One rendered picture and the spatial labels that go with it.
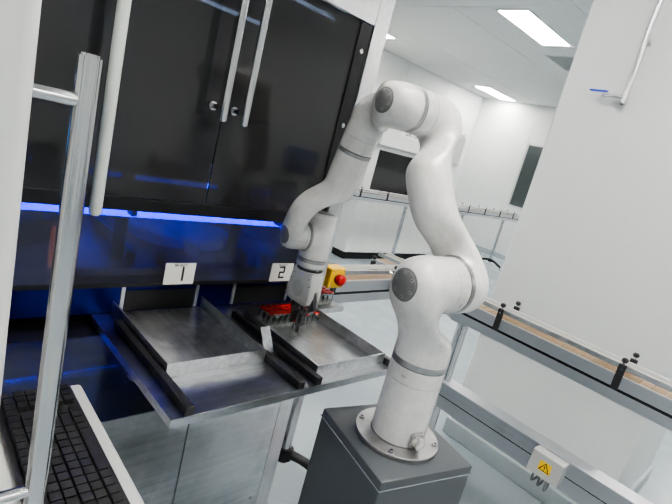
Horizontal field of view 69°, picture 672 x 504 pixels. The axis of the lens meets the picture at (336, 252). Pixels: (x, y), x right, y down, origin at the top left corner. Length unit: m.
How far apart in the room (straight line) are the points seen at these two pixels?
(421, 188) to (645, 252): 1.62
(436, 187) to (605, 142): 1.66
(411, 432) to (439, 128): 0.66
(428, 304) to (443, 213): 0.20
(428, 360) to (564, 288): 1.66
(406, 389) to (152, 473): 0.90
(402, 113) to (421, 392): 0.58
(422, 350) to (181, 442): 0.90
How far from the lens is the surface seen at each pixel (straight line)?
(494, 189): 10.21
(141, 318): 1.40
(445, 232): 1.04
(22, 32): 0.58
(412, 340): 1.01
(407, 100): 1.05
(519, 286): 2.70
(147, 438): 1.58
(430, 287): 0.93
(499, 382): 2.82
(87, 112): 0.60
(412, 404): 1.07
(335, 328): 1.55
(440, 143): 1.10
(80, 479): 0.97
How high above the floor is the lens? 1.46
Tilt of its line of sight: 13 degrees down
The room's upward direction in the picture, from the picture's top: 14 degrees clockwise
